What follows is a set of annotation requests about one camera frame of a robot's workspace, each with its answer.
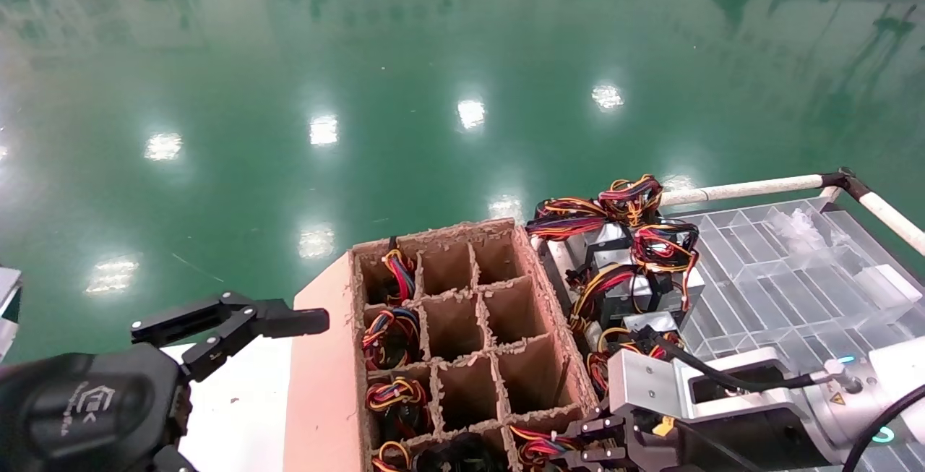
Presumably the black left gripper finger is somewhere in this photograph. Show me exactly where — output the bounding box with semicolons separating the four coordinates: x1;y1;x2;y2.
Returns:
180;300;330;383

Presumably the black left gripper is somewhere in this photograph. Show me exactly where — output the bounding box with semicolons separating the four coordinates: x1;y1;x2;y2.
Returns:
0;293;254;472

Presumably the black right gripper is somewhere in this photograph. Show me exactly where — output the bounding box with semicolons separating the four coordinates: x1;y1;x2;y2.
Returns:
551;406;825;472

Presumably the brown cardboard divider box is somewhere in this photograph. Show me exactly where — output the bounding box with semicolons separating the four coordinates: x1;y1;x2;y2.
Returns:
283;218;601;472

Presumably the clear plastic divider tray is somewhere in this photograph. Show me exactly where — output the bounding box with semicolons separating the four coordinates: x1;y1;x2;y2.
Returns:
678;197;925;390

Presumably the crumpled clear plastic film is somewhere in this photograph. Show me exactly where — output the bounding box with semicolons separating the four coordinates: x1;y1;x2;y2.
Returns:
767;208;828;252

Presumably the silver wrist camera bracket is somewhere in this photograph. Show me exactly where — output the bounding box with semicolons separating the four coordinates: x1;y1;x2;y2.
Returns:
606;347;821;424

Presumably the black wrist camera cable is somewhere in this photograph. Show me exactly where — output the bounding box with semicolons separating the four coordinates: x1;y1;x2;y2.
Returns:
636;327;822;392

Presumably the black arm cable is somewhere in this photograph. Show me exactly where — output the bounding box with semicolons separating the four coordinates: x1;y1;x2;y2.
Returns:
841;384;925;472

